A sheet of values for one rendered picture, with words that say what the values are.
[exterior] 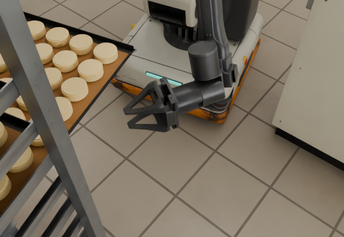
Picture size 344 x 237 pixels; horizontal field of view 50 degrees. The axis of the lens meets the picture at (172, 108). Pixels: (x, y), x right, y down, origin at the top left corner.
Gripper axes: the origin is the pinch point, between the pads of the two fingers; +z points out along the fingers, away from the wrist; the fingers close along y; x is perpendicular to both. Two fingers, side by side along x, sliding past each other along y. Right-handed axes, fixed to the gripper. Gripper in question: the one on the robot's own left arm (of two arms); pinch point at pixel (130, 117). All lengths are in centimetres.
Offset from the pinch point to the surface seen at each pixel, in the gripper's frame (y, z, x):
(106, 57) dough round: -4.8, 0.3, 12.9
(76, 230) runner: 19.5, 18.7, -10.5
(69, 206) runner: 9.8, 17.2, -9.0
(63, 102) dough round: -6.5, 10.9, 3.9
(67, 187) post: 2.0, 15.2, -8.7
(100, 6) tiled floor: 105, -14, 162
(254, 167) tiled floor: 97, -51, 16
